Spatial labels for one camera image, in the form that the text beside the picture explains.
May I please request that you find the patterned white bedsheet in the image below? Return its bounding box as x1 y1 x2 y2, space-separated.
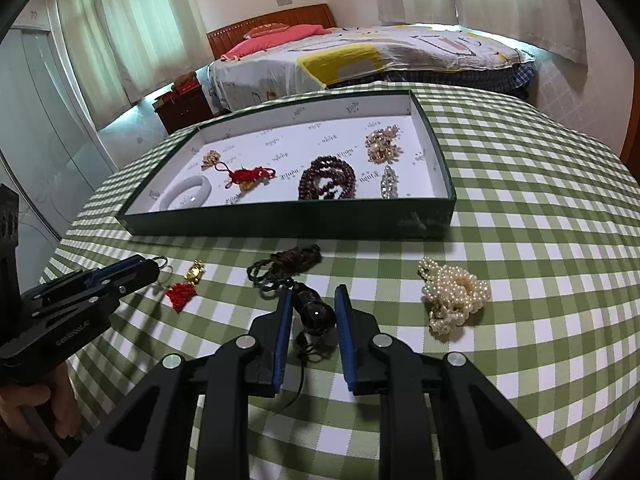
207 22 536 111

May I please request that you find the pale gold trinket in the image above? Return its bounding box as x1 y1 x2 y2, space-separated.
418 256 492 340

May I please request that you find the crystal brooch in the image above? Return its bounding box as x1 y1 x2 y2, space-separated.
379 164 400 198

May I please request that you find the green checked tablecloth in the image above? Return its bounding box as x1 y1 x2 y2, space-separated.
37 82 640 480

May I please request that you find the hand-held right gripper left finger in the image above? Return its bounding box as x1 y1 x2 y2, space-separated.
55 287 296 480

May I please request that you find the pale jade bangle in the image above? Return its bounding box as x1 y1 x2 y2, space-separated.
159 176 213 212

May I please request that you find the gold charm with red tassel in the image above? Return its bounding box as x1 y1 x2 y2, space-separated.
165 260 207 313

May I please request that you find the dark wooden nightstand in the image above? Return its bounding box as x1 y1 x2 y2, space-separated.
152 80 216 135

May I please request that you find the frosted glass wardrobe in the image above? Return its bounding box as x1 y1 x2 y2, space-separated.
0 25 121 241

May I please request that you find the black bead necklace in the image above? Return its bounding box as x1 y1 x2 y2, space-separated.
246 244 337 408

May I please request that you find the pink pillow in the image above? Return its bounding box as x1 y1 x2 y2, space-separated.
220 24 333 63

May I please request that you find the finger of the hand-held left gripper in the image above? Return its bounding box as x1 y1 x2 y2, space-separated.
95 259 162 307
82 254 148 282

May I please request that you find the dark red bead bracelet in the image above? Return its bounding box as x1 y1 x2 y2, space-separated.
298 156 357 202

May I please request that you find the shallow dark green box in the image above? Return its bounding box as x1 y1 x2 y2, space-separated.
116 89 457 240

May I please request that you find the blue plaid bed skirt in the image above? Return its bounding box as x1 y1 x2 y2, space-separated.
330 62 538 101

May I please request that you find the wooden headboard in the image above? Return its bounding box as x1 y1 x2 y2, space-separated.
206 3 337 59

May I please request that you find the red knot charm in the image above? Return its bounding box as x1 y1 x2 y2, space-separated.
201 150 277 193

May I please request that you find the person's left hand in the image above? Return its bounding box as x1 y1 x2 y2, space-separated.
0 362 83 443

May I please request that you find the wooden door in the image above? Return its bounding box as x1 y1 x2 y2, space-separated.
620 105 640 171

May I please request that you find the gold chain necklace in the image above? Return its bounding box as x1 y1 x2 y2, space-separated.
365 127 403 164

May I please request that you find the red embroidered cushion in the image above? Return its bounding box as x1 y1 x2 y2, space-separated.
243 22 291 41

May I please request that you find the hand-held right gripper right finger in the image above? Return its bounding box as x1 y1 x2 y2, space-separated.
334 284 576 480

